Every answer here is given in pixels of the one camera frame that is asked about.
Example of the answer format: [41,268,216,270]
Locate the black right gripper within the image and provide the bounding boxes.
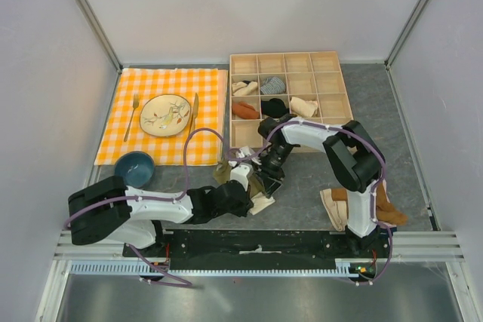
[251,143,294,198]

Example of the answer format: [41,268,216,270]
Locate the olive green white-band underwear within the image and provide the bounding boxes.
[213,160,275,216]

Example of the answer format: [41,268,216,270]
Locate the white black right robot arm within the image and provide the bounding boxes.
[254,114,386,257]

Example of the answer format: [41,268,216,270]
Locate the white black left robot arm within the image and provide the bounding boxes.
[64,176,253,256]

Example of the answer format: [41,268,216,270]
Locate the rolled rust orange underwear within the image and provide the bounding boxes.
[232,102,260,120]

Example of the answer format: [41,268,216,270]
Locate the rolled cream underwear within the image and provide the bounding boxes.
[290,97,318,118]

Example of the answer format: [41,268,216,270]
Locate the rolled grey striped underwear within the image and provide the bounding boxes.
[260,76,286,95]

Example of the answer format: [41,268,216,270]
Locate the rolled beige black underwear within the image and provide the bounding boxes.
[232,81,258,97]

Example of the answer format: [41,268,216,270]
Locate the beige cream underwear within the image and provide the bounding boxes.
[320,188,348,232]

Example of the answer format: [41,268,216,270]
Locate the pink underwear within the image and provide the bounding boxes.
[377,180,389,204]

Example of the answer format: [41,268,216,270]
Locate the brown orange underwear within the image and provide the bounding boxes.
[331,182,409,229]

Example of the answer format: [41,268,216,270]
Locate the wooden compartment organizer box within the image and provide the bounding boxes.
[229,51,353,149]

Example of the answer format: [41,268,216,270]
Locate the gold knife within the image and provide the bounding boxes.
[188,94,199,135]

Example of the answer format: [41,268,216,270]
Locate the blue ceramic bowl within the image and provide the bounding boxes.
[114,151,155,189]

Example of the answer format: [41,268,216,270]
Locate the floral ceramic plate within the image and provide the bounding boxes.
[140,94,192,137]

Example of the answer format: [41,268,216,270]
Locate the gold fork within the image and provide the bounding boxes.
[123,94,140,142]

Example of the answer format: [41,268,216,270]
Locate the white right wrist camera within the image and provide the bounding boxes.
[228,146,254,167]

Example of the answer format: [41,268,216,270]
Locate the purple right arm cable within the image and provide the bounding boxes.
[225,120,395,287]

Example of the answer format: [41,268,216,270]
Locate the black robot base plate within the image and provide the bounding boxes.
[140,229,389,271]

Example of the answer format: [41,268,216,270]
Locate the grey slotted cable duct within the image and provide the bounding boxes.
[70,260,360,278]

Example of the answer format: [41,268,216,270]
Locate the right aluminium frame post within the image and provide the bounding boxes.
[384,0,431,71]

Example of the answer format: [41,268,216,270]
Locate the aluminium frame post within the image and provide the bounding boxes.
[384,0,431,71]
[75,0,123,74]

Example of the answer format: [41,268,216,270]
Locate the left aluminium frame post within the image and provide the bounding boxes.
[75,0,123,74]

